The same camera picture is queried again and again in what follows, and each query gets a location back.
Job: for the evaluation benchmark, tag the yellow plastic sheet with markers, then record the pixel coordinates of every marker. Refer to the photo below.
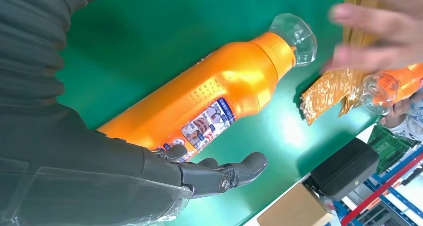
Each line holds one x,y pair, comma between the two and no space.
333,89

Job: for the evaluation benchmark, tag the blue shelf frame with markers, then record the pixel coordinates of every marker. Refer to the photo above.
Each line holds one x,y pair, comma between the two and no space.
396,198

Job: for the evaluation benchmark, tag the black carrying case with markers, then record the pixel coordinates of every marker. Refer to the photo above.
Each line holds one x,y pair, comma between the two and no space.
343,168

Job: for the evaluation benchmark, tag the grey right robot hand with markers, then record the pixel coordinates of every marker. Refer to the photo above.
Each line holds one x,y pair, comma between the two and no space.
82,171

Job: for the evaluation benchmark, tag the brown cardboard box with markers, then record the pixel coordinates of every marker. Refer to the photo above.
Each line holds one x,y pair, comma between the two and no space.
294,208

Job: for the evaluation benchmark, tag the green table board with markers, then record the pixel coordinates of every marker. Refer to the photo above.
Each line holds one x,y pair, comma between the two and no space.
148,36

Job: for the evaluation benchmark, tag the green plastic crate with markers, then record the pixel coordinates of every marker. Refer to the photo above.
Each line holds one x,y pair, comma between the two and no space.
390,148

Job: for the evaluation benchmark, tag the red pole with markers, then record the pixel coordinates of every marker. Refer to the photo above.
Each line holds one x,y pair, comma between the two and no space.
380,193

